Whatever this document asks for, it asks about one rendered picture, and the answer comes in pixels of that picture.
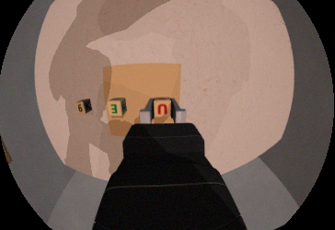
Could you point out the tan block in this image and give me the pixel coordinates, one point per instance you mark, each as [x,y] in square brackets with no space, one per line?
[117,106]
[83,106]
[162,107]

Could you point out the tan square mat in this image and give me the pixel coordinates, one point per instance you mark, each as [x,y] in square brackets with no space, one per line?
[137,83]

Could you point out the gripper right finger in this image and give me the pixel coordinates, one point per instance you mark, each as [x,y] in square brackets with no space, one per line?
[177,114]

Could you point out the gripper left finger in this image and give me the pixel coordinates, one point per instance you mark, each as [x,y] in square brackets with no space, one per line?
[147,114]

